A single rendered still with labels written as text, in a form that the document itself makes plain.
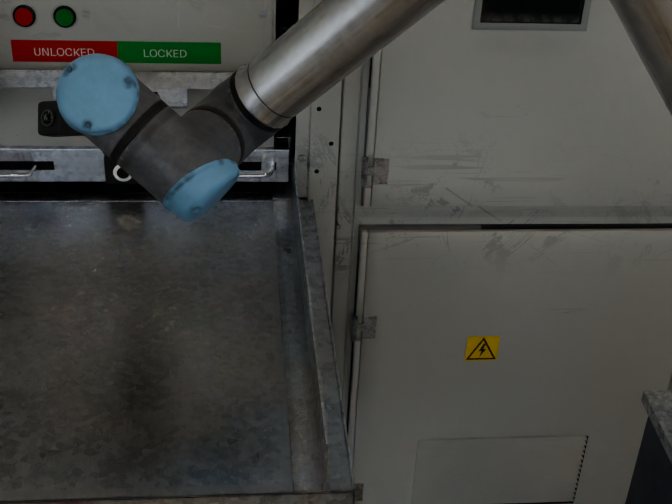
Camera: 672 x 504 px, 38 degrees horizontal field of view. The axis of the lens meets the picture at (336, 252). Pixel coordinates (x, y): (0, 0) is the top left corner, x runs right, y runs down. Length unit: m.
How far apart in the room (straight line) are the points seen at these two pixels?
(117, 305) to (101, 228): 0.22
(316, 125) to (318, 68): 0.46
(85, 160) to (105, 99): 0.55
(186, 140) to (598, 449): 1.22
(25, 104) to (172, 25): 0.27
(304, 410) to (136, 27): 0.69
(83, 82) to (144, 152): 0.10
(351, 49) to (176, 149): 0.23
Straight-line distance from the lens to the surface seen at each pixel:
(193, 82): 1.57
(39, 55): 1.62
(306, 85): 1.16
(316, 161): 1.62
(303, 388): 1.22
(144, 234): 1.56
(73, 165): 1.68
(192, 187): 1.12
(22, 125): 1.67
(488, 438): 1.99
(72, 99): 1.13
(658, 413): 1.45
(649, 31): 0.90
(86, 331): 1.35
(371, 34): 1.11
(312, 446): 1.14
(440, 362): 1.85
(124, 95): 1.12
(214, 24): 1.58
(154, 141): 1.12
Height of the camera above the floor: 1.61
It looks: 30 degrees down
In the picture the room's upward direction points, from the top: 3 degrees clockwise
